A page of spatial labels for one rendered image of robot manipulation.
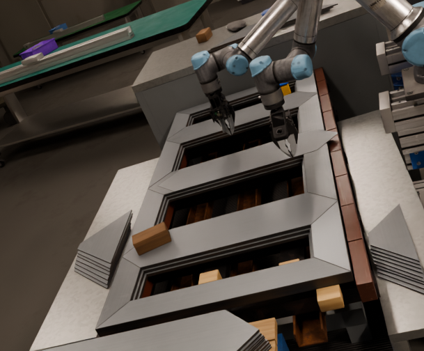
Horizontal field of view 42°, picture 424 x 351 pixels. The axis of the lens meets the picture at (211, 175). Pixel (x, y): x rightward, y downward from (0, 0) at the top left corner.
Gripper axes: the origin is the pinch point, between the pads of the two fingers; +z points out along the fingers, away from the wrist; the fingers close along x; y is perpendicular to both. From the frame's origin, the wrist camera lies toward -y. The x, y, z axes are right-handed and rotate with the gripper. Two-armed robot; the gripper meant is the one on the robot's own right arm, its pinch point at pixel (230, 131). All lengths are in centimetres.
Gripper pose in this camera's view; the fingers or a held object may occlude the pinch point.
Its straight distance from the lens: 230.3
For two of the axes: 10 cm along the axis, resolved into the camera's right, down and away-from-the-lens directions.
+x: 9.3, -2.7, -2.6
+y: -1.0, 5.0, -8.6
